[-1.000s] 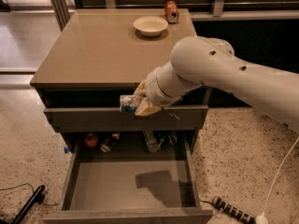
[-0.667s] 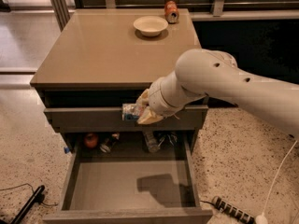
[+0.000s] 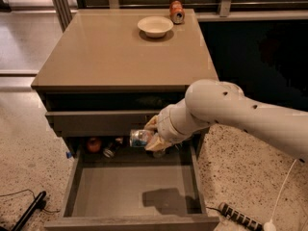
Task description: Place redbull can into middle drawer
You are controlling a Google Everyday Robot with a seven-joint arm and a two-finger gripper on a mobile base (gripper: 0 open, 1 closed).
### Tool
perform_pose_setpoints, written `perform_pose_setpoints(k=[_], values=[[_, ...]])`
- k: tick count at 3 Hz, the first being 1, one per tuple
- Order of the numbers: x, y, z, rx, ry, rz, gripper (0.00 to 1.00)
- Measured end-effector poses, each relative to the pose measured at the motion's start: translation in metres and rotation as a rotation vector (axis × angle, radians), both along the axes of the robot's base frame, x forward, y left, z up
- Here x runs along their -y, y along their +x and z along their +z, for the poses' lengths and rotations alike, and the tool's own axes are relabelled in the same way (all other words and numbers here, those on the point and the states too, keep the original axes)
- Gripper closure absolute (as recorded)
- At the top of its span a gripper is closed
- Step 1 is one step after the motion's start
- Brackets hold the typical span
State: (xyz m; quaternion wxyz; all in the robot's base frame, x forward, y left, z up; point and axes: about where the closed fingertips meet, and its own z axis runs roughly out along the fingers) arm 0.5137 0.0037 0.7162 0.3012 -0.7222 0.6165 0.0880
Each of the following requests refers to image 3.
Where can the blue tape piece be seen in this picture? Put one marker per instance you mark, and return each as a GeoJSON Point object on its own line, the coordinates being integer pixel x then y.
{"type": "Point", "coordinates": [68, 154]}

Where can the grey top drawer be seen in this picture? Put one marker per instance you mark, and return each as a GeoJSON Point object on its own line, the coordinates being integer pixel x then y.
{"type": "Point", "coordinates": [98, 123]}

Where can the red apple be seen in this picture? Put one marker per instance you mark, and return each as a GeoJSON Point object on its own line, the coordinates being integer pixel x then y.
{"type": "Point", "coordinates": [94, 145]}

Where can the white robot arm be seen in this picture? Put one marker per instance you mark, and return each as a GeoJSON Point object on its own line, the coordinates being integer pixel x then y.
{"type": "Point", "coordinates": [209, 102]}

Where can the dark can in cabinet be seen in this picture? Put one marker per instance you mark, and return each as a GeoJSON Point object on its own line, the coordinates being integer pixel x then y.
{"type": "Point", "coordinates": [112, 147]}

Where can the clear plastic bottle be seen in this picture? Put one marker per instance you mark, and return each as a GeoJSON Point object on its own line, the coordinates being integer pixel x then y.
{"type": "Point", "coordinates": [159, 154]}

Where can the orange soda can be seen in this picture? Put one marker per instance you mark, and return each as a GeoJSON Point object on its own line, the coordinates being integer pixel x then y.
{"type": "Point", "coordinates": [176, 12]}

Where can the black power strip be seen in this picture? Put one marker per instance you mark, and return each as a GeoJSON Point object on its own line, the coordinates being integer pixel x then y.
{"type": "Point", "coordinates": [239, 217]}

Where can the black bar on floor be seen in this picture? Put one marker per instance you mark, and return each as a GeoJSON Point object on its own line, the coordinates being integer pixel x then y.
{"type": "Point", "coordinates": [37, 204]}

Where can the open grey middle drawer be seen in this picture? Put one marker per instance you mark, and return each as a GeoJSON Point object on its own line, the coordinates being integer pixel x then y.
{"type": "Point", "coordinates": [134, 191]}

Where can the grey drawer cabinet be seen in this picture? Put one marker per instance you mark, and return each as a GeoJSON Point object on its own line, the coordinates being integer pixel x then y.
{"type": "Point", "coordinates": [104, 62]}

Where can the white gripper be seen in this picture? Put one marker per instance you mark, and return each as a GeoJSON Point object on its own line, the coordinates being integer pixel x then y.
{"type": "Point", "coordinates": [165, 123]}

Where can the white paper bowl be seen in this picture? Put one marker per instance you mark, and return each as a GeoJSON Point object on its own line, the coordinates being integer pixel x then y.
{"type": "Point", "coordinates": [155, 26]}

